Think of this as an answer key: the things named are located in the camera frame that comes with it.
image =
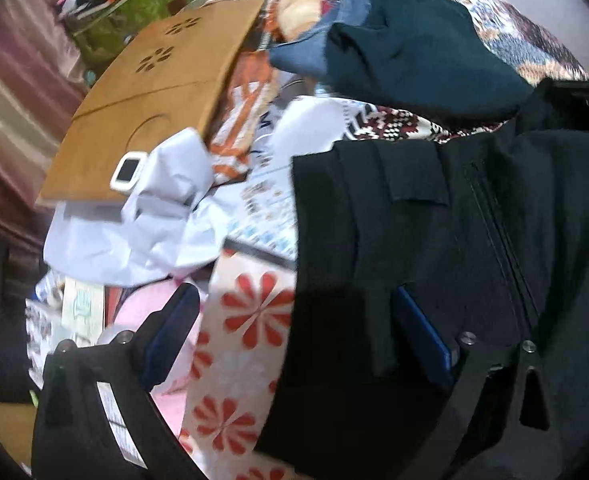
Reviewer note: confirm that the wooden lap desk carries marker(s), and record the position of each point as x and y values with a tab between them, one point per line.
139	105

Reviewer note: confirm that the blue denim garment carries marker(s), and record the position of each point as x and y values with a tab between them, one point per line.
299	55

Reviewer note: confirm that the dark teal folded garment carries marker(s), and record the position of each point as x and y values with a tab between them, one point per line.
424	45

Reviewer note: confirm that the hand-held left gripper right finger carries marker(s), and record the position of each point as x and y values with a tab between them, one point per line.
424	332

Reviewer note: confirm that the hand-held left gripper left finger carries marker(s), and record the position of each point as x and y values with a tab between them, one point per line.
169	332

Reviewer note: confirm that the green storage box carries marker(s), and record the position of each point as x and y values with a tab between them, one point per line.
134	10

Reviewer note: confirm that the striped pink curtain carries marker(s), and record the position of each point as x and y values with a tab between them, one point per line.
14	85

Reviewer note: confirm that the patchwork printed blanket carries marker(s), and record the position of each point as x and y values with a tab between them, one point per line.
254	340

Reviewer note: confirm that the pink cloth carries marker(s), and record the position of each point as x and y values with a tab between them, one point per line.
134	310

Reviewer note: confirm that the white crumpled cloth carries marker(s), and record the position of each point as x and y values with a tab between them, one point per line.
139	230

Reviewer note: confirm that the black pants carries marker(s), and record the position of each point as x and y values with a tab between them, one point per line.
374	235

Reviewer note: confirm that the small white device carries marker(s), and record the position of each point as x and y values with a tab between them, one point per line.
127	171

